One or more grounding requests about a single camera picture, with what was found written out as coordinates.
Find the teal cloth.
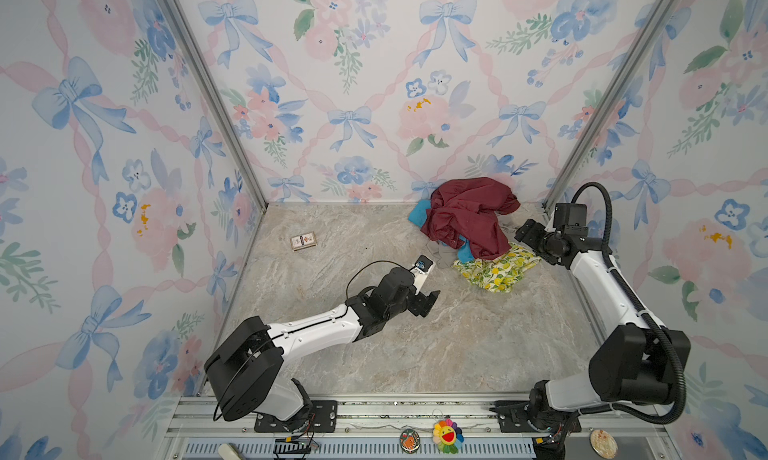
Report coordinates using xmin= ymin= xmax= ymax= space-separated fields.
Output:
xmin=408 ymin=199 xmax=475 ymax=264

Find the rainbow smiling flower toy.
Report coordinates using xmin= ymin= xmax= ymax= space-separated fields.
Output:
xmin=432 ymin=418 xmax=464 ymax=454

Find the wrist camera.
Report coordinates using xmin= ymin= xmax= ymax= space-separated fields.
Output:
xmin=552 ymin=203 xmax=589 ymax=236
xmin=410 ymin=255 xmax=434 ymax=293

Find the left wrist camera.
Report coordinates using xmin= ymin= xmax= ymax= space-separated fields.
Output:
xmin=410 ymin=255 xmax=434 ymax=293

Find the oval orange badge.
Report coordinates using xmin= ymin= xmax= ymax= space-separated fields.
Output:
xmin=398 ymin=428 xmax=421 ymax=454

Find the round beige coaster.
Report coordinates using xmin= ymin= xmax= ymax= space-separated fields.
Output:
xmin=589 ymin=429 xmax=618 ymax=460

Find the maroon cloth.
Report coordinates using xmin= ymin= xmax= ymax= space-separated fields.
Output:
xmin=420 ymin=177 xmax=520 ymax=260

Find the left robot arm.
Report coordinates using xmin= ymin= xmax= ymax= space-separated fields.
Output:
xmin=204 ymin=255 xmax=439 ymax=433

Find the yellow lemon print cloth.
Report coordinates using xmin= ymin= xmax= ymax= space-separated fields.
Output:
xmin=452 ymin=245 xmax=541 ymax=293

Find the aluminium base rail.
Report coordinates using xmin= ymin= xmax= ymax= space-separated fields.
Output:
xmin=155 ymin=391 xmax=682 ymax=460

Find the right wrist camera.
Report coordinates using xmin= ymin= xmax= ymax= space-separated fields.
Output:
xmin=552 ymin=203 xmax=589 ymax=236

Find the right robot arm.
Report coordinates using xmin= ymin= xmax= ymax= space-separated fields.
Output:
xmin=490 ymin=182 xmax=691 ymax=459

